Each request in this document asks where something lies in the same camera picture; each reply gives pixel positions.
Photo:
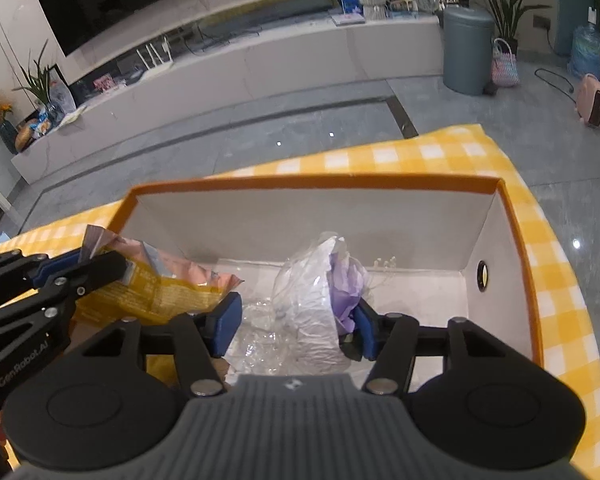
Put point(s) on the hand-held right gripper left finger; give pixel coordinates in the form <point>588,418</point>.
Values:
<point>227,320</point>

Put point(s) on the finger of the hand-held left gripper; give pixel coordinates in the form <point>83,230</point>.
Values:
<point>95,275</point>
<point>55,267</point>

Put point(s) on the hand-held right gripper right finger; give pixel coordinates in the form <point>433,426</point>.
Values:
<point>365,330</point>

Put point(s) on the yellow snack packet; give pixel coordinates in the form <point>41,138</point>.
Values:
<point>150,290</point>

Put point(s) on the purple flower bouquet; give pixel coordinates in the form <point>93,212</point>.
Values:
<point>305,310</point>

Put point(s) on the orange cardboard box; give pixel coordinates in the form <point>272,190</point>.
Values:
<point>330,220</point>

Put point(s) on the pile of snack bags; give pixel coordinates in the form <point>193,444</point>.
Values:
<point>37,130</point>

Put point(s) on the yellow flowers in dark vase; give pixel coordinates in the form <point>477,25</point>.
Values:
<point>7,135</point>

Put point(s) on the potted grass plant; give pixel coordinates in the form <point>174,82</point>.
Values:
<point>40,85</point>

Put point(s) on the yellow checked tablecloth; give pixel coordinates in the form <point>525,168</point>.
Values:
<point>430,152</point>

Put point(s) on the white router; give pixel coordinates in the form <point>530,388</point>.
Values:
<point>157,67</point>

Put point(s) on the grey marble television console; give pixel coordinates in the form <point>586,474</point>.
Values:
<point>280,60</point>

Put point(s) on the pastel woven basket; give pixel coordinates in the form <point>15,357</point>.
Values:
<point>505,70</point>

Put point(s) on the grey trash bin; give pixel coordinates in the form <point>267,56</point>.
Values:
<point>467,50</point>

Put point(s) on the white flat box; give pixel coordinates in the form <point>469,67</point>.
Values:
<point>347,19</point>

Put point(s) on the pink space heater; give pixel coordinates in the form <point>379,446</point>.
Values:
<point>590,100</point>

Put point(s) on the tall leafy floor plant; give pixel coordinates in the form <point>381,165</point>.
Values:
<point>505,5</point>

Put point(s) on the blue water jug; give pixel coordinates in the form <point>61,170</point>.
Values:
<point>587,52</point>

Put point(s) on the black picture frame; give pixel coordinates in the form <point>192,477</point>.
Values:
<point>62,92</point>

